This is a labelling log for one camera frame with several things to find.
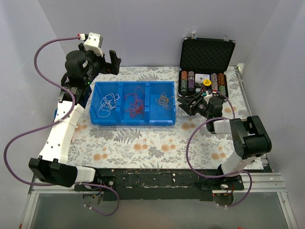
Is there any red orange cable tangle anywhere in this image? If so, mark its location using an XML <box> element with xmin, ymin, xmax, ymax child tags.
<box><xmin>154</xmin><ymin>92</ymin><xmax>174</xmax><ymax>111</ymax></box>

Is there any white thin cable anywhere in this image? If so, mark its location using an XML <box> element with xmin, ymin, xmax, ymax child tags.
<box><xmin>96</xmin><ymin>93</ymin><xmax>121</xmax><ymax>118</ymax></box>

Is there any red thin cable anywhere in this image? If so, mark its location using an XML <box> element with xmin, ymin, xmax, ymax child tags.
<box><xmin>123</xmin><ymin>86</ymin><xmax>146</xmax><ymax>119</ymax></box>

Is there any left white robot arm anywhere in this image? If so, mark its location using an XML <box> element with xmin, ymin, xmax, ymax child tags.
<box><xmin>29</xmin><ymin>43</ymin><xmax>121</xmax><ymax>191</ymax></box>

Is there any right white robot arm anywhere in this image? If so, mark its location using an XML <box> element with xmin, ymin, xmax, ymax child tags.
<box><xmin>177</xmin><ymin>91</ymin><xmax>272</xmax><ymax>190</ymax></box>

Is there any blue three-compartment bin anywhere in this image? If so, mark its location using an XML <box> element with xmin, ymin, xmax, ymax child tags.
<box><xmin>90</xmin><ymin>81</ymin><xmax>176</xmax><ymax>126</ymax></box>

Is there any black poker chip case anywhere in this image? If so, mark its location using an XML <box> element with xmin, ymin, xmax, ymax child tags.
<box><xmin>178</xmin><ymin>36</ymin><xmax>236</xmax><ymax>96</ymax></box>

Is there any black base beam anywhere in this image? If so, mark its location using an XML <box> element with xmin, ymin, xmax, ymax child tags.
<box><xmin>74</xmin><ymin>168</ymin><xmax>244</xmax><ymax>201</ymax></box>

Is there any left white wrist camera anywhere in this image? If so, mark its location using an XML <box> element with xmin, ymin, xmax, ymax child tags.
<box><xmin>84</xmin><ymin>32</ymin><xmax>103</xmax><ymax>57</ymax></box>

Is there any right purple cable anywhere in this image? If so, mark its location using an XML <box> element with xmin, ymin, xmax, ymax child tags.
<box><xmin>185</xmin><ymin>90</ymin><xmax>253</xmax><ymax>208</ymax></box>

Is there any purple cable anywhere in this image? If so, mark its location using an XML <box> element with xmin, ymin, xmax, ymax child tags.
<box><xmin>185</xmin><ymin>90</ymin><xmax>253</xmax><ymax>208</ymax></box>
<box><xmin>3</xmin><ymin>34</ymin><xmax>120</xmax><ymax>217</ymax></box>

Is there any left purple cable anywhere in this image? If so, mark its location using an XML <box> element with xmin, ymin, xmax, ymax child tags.
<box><xmin>3</xmin><ymin>34</ymin><xmax>120</xmax><ymax>217</ymax></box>

